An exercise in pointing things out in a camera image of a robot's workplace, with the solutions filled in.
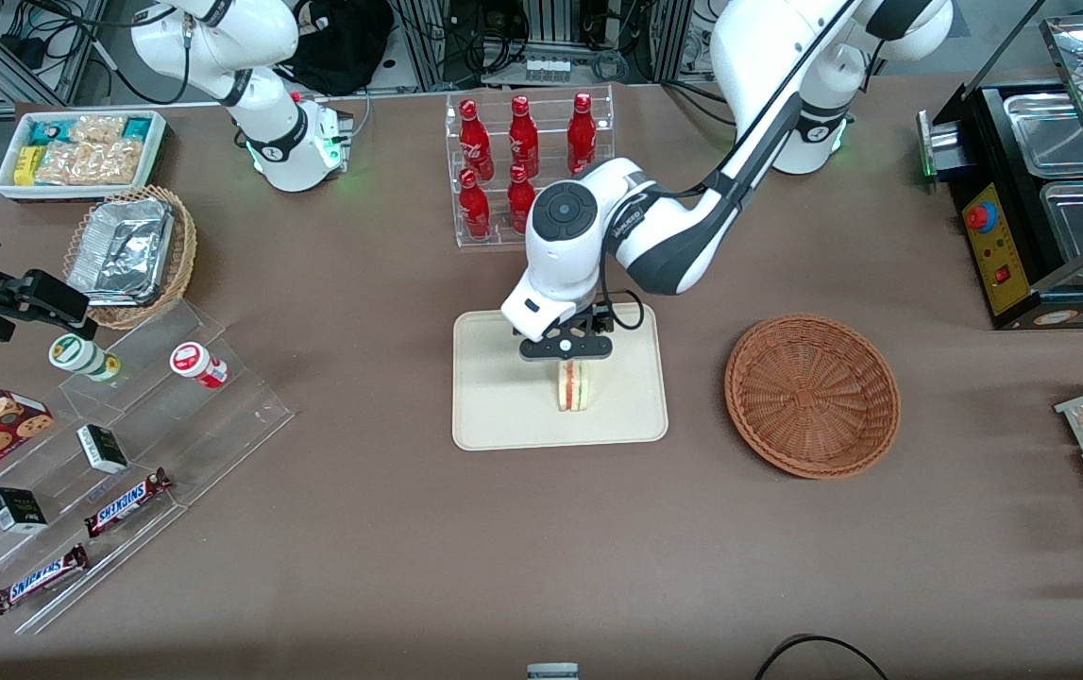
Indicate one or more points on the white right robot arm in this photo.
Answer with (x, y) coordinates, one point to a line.
(277, 123)

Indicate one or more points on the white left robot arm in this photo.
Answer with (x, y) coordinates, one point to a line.
(673, 236)

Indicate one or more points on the triangle sandwich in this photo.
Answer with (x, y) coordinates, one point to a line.
(574, 387)

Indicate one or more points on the large clear rice cracker pack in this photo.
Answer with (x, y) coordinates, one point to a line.
(88, 162)

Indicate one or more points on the clear acrylic stepped display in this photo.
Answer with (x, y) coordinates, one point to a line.
(220, 425)

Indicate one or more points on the yellow snack packet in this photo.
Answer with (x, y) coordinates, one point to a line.
(26, 165)

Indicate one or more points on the white snack bin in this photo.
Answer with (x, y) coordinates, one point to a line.
(159, 151)

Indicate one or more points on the clear acrylic bottle rack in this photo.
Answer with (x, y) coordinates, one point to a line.
(546, 104)

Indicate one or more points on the snickers chocolate bar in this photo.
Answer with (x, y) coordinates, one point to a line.
(126, 502)
(39, 579)

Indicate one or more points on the beige plastic tray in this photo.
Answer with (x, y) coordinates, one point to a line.
(503, 406)

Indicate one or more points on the silver foil tray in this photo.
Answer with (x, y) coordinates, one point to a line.
(121, 250)

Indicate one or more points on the red cola bottle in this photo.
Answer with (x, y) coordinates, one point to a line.
(475, 137)
(474, 203)
(520, 198)
(523, 137)
(582, 132)

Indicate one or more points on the black bag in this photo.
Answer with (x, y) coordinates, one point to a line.
(343, 42)

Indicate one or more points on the small wicker basket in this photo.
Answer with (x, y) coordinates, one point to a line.
(184, 246)

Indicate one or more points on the black food warmer cabinet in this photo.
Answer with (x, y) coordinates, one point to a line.
(1004, 246)

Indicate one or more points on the white power strip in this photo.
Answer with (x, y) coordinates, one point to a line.
(547, 69)

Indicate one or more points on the small black box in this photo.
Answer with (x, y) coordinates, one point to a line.
(17, 510)
(102, 449)

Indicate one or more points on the teal snack packet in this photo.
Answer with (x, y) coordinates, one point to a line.
(55, 129)

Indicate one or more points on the small grey device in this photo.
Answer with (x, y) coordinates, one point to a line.
(552, 671)

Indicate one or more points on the round brown wicker basket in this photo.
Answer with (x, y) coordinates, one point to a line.
(810, 397)

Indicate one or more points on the green lid snack cup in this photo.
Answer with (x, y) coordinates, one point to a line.
(78, 354)

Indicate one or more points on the red lid snack cup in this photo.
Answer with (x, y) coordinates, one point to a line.
(196, 364)

